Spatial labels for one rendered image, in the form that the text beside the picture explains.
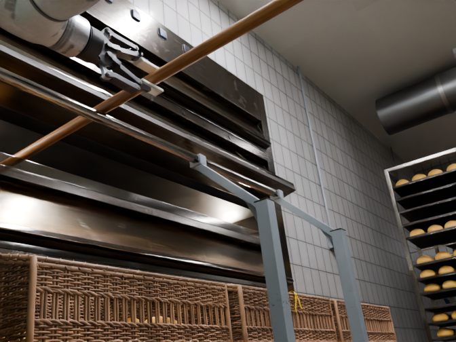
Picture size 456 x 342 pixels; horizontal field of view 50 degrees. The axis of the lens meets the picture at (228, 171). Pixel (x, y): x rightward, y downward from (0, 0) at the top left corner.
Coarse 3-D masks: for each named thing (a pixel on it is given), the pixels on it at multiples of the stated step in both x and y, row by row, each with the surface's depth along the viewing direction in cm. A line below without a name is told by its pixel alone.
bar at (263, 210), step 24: (0, 72) 104; (48, 96) 113; (96, 120) 124; (168, 144) 143; (192, 168) 155; (216, 168) 161; (240, 192) 140; (264, 192) 184; (264, 216) 132; (312, 216) 179; (264, 240) 130; (336, 240) 169; (264, 264) 128; (288, 312) 123; (360, 312) 160; (288, 336) 119; (360, 336) 156
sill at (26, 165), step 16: (0, 160) 140; (16, 160) 144; (48, 176) 151; (64, 176) 156; (80, 176) 162; (112, 192) 171; (128, 192) 177; (160, 208) 189; (176, 208) 197; (208, 224) 211; (224, 224) 220
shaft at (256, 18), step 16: (288, 0) 97; (256, 16) 101; (272, 16) 100; (224, 32) 105; (240, 32) 104; (192, 48) 111; (208, 48) 108; (176, 64) 112; (160, 80) 116; (112, 96) 124; (128, 96) 122; (64, 128) 134; (32, 144) 143; (48, 144) 139
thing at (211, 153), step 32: (0, 64) 138; (32, 64) 141; (0, 96) 148; (32, 96) 151; (96, 96) 159; (96, 128) 172; (160, 128) 182; (160, 160) 200; (224, 160) 214; (256, 192) 248; (288, 192) 258
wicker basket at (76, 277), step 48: (0, 288) 86; (48, 288) 83; (96, 288) 91; (144, 288) 101; (192, 288) 113; (0, 336) 83; (48, 336) 80; (96, 336) 87; (144, 336) 97; (192, 336) 108
